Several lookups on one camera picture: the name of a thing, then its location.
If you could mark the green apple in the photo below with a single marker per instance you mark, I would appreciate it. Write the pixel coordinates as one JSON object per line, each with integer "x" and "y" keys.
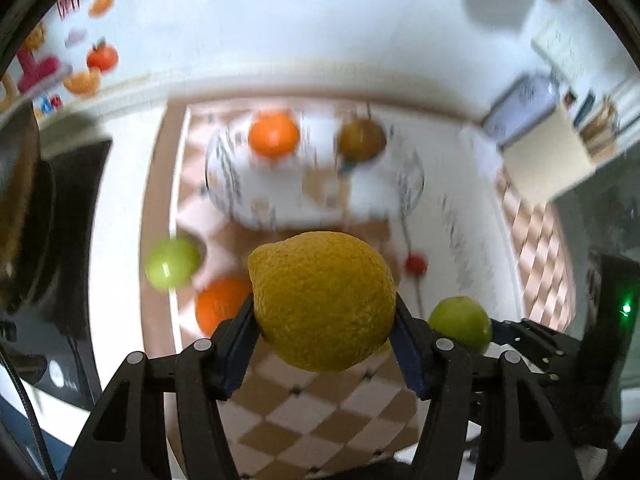
{"x": 172, "y": 262}
{"x": 459, "y": 321}

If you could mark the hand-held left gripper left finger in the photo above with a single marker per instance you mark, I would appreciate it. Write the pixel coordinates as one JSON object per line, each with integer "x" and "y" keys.
{"x": 237, "y": 367}

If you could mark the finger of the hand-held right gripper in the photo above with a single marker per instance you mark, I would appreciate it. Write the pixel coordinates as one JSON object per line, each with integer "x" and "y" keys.
{"x": 540, "y": 342}

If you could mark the cartoon fruit wall sticker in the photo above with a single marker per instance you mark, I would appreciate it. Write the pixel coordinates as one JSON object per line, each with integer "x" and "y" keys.
{"x": 92, "y": 67}

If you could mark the yellow lemon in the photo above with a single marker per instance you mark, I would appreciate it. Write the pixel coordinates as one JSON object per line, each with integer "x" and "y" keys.
{"x": 322, "y": 300}

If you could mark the brown round fruit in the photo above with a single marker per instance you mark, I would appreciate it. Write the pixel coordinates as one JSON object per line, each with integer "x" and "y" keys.
{"x": 361, "y": 139}

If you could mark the white wall outlet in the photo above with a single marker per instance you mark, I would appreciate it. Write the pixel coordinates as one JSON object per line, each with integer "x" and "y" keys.
{"x": 575, "y": 60}
{"x": 547, "y": 42}

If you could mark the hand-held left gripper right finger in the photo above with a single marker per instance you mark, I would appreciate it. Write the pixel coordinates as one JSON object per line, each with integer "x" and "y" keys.
{"x": 407, "y": 357}

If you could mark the cream utensil holder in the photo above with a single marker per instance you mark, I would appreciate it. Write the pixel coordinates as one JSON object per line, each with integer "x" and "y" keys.
{"x": 545, "y": 160}

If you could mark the orange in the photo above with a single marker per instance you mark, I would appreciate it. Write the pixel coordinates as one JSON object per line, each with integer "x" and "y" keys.
{"x": 273, "y": 134}
{"x": 219, "y": 305}

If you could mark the grey spray can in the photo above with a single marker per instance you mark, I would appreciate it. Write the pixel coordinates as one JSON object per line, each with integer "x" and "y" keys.
{"x": 522, "y": 102}

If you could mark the brown checkered counter mat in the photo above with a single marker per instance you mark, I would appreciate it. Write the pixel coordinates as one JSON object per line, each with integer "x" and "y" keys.
{"x": 300, "y": 422}

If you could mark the patterned oval plate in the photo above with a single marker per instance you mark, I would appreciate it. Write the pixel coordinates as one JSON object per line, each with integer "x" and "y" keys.
{"x": 280, "y": 195}

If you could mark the red cherry tomato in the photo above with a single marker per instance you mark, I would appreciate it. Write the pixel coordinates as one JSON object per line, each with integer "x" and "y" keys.
{"x": 416, "y": 265}

